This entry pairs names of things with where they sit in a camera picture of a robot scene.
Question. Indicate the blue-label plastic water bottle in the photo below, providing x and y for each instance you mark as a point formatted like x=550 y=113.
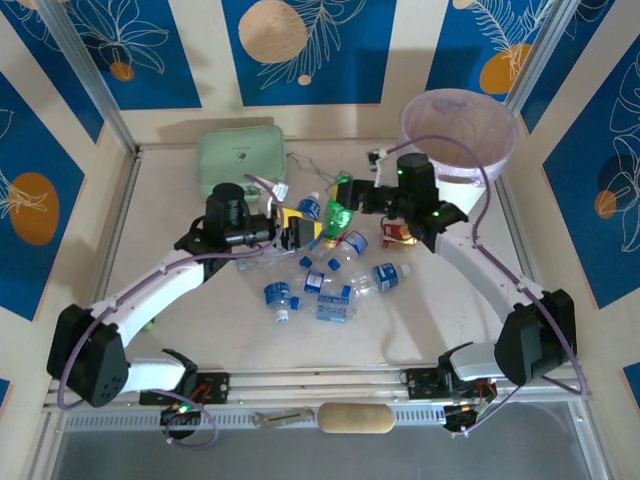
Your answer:
x=384 y=276
x=309 y=206
x=313 y=281
x=276 y=294
x=356 y=242

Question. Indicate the blue bottle cap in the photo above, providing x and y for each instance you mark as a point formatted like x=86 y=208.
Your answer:
x=295 y=302
x=306 y=261
x=334 y=264

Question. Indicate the green bottle yellow cap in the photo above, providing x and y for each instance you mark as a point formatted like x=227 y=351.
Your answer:
x=339 y=217

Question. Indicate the red snack packet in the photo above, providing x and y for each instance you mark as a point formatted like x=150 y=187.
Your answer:
x=392 y=235

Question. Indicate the green plastic bottle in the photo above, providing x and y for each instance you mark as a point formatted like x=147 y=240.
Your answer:
x=149 y=326

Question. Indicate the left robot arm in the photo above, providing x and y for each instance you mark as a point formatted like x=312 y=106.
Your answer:
x=150 y=295

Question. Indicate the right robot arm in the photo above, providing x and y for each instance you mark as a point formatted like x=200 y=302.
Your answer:
x=475 y=270

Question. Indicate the white ribbed waste bin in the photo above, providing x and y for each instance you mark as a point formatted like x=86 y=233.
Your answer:
x=462 y=195

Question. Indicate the purple plastic bin liner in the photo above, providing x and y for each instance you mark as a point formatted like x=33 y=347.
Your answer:
x=502 y=150

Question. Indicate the metal tongs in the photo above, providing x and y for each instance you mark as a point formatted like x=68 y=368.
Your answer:
x=310 y=166

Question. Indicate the mint green zip pouch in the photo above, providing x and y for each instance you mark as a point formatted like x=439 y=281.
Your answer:
x=235 y=150

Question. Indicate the beige cushion pad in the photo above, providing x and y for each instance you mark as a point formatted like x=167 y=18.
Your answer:
x=356 y=418

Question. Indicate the slotted metal strip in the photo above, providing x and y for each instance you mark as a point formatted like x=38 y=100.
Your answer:
x=425 y=415

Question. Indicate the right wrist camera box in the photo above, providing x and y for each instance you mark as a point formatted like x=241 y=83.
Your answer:
x=381 y=167

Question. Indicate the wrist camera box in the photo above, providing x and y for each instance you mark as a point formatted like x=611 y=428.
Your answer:
x=280 y=191
x=381 y=167

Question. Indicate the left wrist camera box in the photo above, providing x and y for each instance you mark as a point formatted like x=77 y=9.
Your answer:
x=280 y=191

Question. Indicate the aluminium table side rail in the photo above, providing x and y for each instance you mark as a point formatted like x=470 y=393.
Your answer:
x=114 y=235
x=524 y=252

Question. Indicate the aluminium front rail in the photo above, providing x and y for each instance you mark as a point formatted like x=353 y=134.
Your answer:
x=320 y=387

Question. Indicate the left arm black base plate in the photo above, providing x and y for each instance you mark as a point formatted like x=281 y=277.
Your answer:
x=215 y=387

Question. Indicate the metal bracket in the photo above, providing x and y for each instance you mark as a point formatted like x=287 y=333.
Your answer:
x=280 y=417

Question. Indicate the aluminium frame post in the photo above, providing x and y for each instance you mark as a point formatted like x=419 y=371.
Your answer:
x=550 y=50
x=91 y=75

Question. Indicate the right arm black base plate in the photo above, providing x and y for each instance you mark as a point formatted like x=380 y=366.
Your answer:
x=422 y=384

